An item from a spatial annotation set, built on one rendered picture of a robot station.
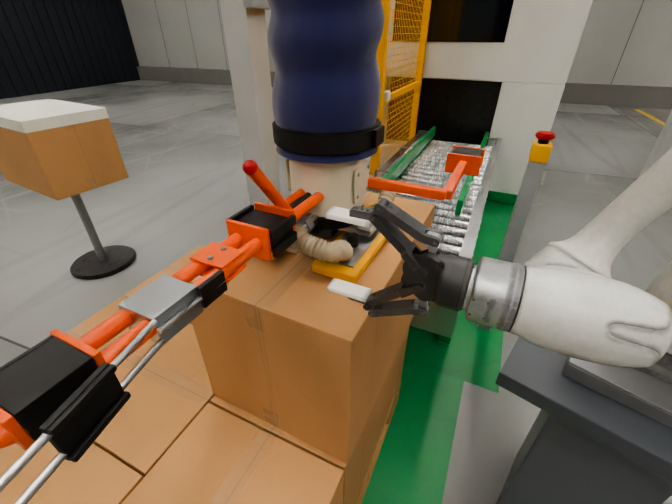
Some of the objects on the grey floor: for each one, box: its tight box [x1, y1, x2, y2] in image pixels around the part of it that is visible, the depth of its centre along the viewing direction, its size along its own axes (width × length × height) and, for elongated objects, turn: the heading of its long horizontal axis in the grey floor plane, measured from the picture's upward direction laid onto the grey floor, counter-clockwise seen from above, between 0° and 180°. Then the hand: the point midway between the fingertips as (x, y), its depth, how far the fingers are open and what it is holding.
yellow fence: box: [370, 0, 432, 176], centre depth 258 cm, size 117×10×210 cm, turn 155°
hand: (335, 252), depth 54 cm, fingers open, 13 cm apart
